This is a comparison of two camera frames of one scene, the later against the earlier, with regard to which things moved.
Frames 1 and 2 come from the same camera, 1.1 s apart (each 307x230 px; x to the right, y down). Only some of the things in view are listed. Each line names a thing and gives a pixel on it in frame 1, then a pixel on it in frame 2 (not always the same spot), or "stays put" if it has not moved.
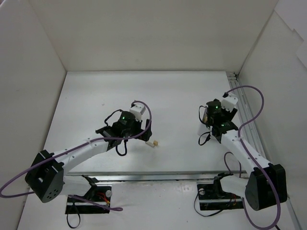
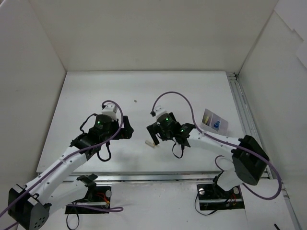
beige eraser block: (150, 143) stays put
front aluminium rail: (158, 176) stays put
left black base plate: (100, 194) stays put
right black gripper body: (207, 117) to (155, 131)
